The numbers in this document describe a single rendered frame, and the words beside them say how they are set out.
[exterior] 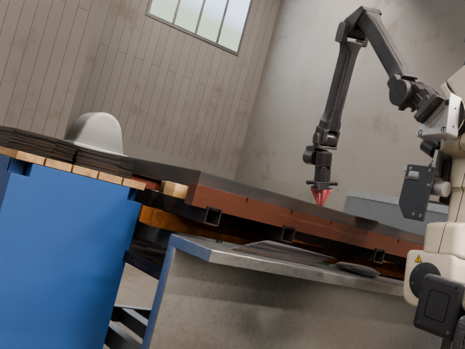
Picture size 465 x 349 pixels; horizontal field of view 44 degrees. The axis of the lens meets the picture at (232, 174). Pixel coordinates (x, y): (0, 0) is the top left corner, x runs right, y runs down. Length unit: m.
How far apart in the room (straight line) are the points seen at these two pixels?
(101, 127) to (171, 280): 6.08
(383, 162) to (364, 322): 5.29
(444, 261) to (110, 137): 6.25
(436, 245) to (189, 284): 0.69
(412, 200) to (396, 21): 6.29
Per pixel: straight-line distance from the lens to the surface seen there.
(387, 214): 3.15
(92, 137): 7.50
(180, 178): 1.70
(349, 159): 7.65
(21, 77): 6.69
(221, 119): 9.31
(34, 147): 1.71
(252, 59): 9.68
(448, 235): 1.69
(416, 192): 1.75
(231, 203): 1.63
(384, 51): 1.85
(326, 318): 1.93
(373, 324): 2.11
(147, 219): 1.76
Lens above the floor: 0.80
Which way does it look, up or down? 3 degrees up
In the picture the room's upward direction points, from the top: 15 degrees clockwise
